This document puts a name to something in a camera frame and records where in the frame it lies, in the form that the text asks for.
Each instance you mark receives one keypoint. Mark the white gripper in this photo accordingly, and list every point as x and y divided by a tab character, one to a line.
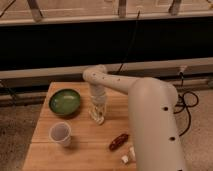
98	94

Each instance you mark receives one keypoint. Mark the white sponge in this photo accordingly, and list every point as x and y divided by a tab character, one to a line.
97	113

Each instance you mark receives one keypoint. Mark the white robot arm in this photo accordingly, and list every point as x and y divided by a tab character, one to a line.
151	104

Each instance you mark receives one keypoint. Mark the green bowl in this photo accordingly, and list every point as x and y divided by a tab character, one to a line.
64	102

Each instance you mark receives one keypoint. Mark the brown sausage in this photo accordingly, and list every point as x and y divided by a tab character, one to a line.
118	142

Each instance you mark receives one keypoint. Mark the clear plastic cup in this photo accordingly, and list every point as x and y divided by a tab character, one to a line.
60	133

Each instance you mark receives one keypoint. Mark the white plastic bottle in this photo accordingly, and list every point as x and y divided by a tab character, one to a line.
129	157

